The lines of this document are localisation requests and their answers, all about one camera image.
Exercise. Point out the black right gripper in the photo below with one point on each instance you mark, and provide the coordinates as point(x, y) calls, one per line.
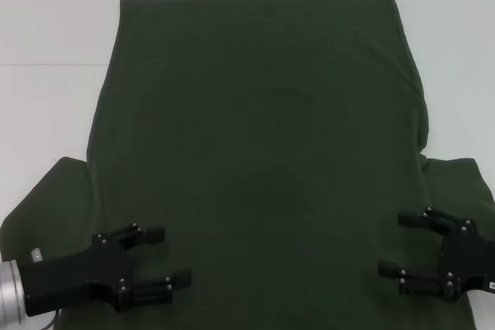
point(464, 260)

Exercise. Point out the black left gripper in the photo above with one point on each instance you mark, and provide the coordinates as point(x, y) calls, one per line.
point(77, 276)

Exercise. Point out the dark green t-shirt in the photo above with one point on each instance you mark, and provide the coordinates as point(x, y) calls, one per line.
point(255, 133)

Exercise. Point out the white and silver left robot arm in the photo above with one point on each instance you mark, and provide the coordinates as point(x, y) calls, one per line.
point(9, 287)

